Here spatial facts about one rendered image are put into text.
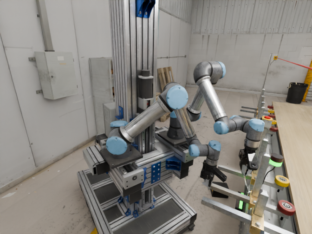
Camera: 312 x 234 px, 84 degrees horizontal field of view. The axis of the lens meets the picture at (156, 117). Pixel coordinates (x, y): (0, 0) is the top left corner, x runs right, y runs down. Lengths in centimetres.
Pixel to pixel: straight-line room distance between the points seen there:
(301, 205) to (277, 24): 794
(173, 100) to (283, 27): 814
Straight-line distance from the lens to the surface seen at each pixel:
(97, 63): 322
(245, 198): 131
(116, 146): 98
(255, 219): 106
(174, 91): 88
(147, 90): 122
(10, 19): 273
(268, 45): 875
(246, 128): 109
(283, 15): 887
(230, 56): 872
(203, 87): 109
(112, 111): 151
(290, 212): 130
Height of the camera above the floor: 170
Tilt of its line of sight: 21 degrees down
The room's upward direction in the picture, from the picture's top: 2 degrees clockwise
